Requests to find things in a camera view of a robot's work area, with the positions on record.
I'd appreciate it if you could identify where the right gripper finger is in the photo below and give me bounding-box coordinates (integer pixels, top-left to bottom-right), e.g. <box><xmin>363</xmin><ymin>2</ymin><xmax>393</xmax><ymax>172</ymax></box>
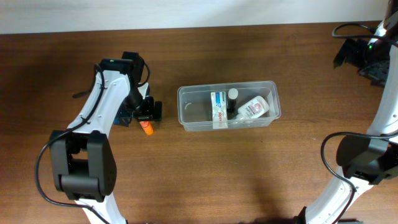
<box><xmin>358</xmin><ymin>60</ymin><xmax>390</xmax><ymax>87</ymax></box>
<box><xmin>333</xmin><ymin>44</ymin><xmax>354</xmax><ymax>69</ymax></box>

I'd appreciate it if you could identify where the white blue medicine box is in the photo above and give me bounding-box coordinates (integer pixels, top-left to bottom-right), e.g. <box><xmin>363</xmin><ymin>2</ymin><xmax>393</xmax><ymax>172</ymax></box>
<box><xmin>211</xmin><ymin>91</ymin><xmax>228</xmax><ymax>129</ymax></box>

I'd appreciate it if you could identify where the white spray bottle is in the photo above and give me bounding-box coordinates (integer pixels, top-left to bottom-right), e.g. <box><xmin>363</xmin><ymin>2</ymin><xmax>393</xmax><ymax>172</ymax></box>
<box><xmin>232</xmin><ymin>96</ymin><xmax>269</xmax><ymax>120</ymax></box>

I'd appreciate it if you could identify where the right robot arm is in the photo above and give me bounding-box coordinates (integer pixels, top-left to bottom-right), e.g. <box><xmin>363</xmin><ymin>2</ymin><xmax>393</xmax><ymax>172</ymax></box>
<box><xmin>291</xmin><ymin>0</ymin><xmax>397</xmax><ymax>223</ymax></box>

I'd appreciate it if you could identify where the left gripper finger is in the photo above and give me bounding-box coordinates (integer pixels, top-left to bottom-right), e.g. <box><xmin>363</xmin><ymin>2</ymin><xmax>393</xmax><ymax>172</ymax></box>
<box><xmin>136</xmin><ymin>101</ymin><xmax>162</xmax><ymax>121</ymax></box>
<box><xmin>113</xmin><ymin>107</ymin><xmax>133</xmax><ymax>127</ymax></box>

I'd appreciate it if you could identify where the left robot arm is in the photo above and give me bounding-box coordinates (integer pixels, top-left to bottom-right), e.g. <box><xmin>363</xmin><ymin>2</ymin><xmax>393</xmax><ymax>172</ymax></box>
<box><xmin>47</xmin><ymin>52</ymin><xmax>162</xmax><ymax>223</ymax></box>

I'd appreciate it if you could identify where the dark bottle white cap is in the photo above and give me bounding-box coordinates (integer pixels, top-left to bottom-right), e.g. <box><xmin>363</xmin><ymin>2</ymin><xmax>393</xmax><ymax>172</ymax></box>
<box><xmin>226</xmin><ymin>88</ymin><xmax>238</xmax><ymax>114</ymax></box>

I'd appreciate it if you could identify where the orange tablet tube white cap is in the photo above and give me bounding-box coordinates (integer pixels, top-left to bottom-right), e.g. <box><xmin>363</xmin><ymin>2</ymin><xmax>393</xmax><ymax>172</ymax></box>
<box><xmin>139</xmin><ymin>121</ymin><xmax>154</xmax><ymax>136</ymax></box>

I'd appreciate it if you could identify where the clear plastic container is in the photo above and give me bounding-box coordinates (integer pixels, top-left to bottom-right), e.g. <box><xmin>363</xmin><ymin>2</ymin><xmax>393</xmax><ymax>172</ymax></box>
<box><xmin>177</xmin><ymin>81</ymin><xmax>282</xmax><ymax>131</ymax></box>

